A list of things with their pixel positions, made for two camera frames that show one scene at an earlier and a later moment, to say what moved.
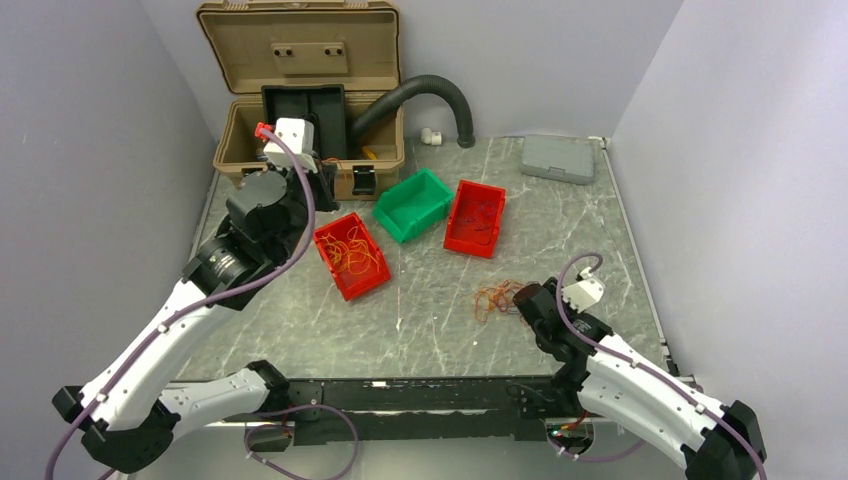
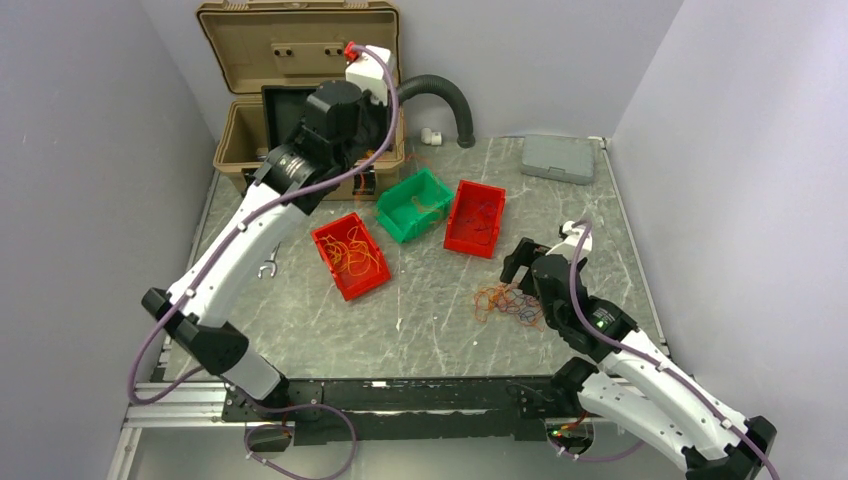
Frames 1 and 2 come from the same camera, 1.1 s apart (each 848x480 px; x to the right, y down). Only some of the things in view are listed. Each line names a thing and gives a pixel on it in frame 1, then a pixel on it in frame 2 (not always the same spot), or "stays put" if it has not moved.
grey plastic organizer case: [567, 158] stays put
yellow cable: [353, 255] stays put
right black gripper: [552, 285] -> [525, 251]
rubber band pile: [499, 298] stays put
